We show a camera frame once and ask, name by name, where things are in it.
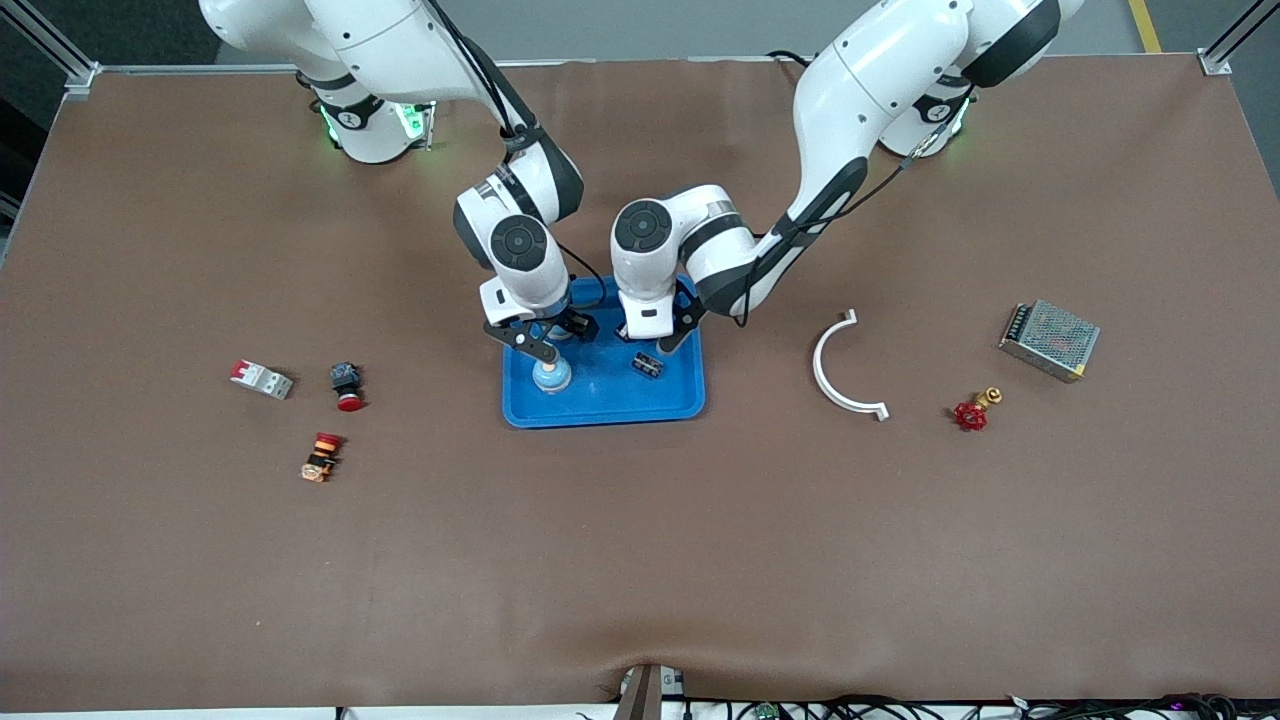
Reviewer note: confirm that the black cylindrical capacitor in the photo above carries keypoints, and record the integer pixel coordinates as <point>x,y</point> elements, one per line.
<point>649,365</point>

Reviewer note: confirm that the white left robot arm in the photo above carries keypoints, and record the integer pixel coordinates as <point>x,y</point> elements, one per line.
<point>880,90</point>

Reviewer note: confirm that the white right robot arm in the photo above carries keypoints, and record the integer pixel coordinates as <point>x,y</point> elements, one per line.
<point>400,50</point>

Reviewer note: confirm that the blue plastic tray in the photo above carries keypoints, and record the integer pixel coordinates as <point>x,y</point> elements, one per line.
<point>600,400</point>

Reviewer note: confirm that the red mushroom emergency button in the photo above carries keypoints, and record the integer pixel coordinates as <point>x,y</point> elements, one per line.
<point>347,385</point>

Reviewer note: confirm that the white red circuit breaker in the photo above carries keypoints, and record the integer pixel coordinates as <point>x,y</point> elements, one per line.
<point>262,380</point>

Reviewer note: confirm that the metal mesh power supply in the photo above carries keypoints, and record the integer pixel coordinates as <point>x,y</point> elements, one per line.
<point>1050,338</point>

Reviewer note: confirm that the yellow floor tape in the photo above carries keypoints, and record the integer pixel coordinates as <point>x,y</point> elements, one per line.
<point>1150,30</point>

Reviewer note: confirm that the white curved bracket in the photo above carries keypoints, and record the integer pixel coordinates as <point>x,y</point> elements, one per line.
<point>817,362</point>

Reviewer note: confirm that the red orange push switch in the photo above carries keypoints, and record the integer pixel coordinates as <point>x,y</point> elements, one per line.
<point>321,458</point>

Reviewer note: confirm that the grey metal table bracket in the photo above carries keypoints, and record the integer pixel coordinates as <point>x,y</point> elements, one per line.
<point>640,695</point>

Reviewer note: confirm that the aluminium frame post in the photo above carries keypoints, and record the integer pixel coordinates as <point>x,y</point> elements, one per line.
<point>1216,62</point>
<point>80,80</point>

